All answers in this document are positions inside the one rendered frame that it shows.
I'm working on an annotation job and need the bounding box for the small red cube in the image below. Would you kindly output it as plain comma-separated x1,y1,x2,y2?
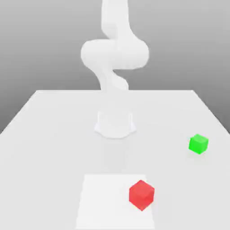
128,179,155,212

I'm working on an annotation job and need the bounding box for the small green cube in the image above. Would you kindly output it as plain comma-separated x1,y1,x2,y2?
188,133,209,155

